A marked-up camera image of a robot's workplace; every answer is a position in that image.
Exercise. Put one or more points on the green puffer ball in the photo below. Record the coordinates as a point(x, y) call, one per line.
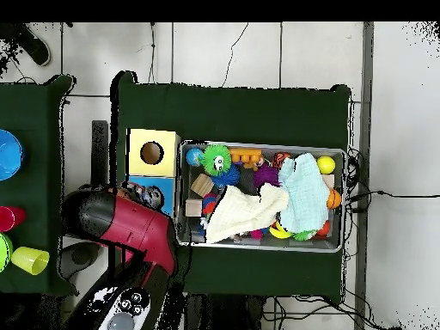
point(215, 158)

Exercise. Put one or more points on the cream waffle cloth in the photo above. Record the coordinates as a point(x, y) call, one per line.
point(240, 213)

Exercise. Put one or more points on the crinkly clear plastic packet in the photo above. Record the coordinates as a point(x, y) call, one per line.
point(153, 197)

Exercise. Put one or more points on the light blue waffle cloth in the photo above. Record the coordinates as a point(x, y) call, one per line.
point(304, 192)

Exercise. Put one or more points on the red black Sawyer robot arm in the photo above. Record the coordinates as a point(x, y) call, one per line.
point(137, 227)

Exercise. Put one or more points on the wooden box with three holes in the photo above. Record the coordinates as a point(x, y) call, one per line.
point(165, 165)

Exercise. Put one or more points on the shallow clear mesh bin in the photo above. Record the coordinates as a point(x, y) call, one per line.
point(247, 245)

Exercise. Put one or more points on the wavy wooden block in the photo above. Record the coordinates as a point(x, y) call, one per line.
point(202, 185)

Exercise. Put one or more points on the blue globe ball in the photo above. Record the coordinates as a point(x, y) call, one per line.
point(194, 157)

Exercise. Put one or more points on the wooden cube block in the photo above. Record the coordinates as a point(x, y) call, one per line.
point(194, 208)

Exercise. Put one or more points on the orange toy brick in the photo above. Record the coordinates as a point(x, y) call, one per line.
point(245, 154)

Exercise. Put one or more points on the purple spiky ball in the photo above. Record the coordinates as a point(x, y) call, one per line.
point(266, 175)

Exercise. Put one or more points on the yellow ball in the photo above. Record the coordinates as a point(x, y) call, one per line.
point(326, 165)

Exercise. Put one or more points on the small orange basketball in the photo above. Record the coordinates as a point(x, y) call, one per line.
point(334, 199)

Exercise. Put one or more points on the black robot stand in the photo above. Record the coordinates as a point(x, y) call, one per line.
point(227, 312)

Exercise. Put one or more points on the grey rounded base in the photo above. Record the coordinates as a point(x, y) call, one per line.
point(79, 256)

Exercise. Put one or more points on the dark green side table cloth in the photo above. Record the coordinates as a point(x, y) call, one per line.
point(31, 192)

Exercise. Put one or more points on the yellow green plastic cup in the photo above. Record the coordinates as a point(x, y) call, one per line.
point(31, 260)

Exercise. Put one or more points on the blue bowl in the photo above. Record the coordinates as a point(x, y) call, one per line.
point(10, 154)

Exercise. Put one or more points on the red toy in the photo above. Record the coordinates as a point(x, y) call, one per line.
point(10, 219)

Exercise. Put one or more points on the person's shoe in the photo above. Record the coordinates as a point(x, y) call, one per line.
point(36, 48)

